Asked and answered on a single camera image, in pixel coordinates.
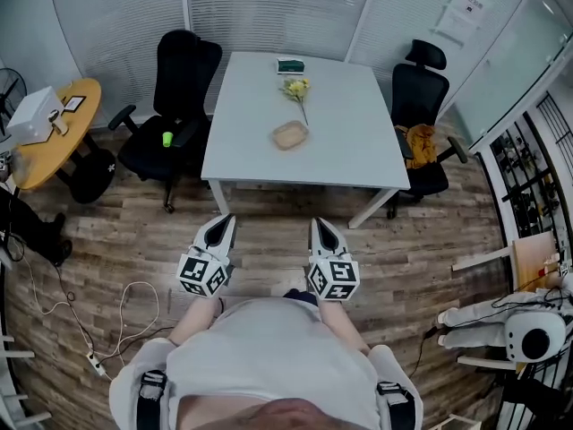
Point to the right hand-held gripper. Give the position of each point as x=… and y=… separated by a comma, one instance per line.
x=333, y=278

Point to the round yellow table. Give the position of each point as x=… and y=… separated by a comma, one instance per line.
x=53, y=155

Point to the light wooden table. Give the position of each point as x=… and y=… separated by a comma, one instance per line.
x=532, y=258

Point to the black standing fan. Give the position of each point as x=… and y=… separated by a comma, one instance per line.
x=11, y=90

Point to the black metal shelf rack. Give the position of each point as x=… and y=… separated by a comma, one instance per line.
x=528, y=182

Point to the white head camera helmet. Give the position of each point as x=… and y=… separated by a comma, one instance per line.
x=535, y=336

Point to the black office chair with headrest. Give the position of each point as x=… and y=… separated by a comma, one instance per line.
x=418, y=92

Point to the beige shallow tray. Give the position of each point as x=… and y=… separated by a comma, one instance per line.
x=288, y=133
x=290, y=136

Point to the white wooden rack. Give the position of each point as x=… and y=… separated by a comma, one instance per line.
x=13, y=401

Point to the green tissue box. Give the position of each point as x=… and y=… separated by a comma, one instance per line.
x=290, y=66

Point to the mustard yellow cloth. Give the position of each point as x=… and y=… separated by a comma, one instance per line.
x=421, y=146

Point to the green plastic cup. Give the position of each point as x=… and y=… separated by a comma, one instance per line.
x=167, y=139

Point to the yellow artificial flower bouquet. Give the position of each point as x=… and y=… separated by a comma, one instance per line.
x=295, y=90

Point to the person's white shirt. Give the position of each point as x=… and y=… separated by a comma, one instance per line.
x=268, y=347

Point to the person's left forearm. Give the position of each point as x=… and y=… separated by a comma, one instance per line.
x=194, y=318

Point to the white paper wall notice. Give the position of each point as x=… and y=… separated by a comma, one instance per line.
x=461, y=14

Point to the white box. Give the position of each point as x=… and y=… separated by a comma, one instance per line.
x=33, y=114

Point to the person's dark trousers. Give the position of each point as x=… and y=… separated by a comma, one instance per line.
x=300, y=296

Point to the person's right forearm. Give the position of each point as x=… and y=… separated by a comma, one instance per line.
x=342, y=327

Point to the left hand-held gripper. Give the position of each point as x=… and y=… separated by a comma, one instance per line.
x=203, y=273

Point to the white power strip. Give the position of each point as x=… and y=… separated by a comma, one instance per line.
x=96, y=363

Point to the small framed card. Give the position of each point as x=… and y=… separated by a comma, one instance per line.
x=73, y=103

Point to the beige paper cup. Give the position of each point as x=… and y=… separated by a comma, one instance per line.
x=58, y=123

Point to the person's face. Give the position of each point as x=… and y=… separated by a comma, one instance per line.
x=277, y=417

